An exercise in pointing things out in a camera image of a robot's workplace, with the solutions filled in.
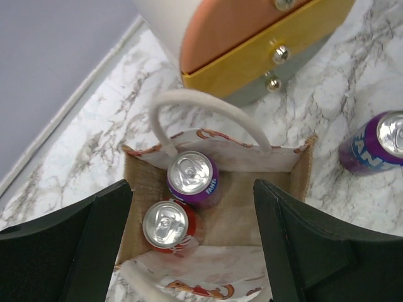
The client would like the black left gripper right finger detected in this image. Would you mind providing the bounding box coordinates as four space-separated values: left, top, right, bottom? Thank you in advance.
254 179 402 301

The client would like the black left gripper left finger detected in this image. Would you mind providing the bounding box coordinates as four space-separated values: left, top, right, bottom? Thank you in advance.
1 180 132 301

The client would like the red soda can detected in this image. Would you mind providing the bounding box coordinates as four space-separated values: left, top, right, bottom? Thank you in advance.
142 199 205 257

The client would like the round pastel drawer cabinet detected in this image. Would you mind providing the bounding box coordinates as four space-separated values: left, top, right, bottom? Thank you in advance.
135 0 354 106

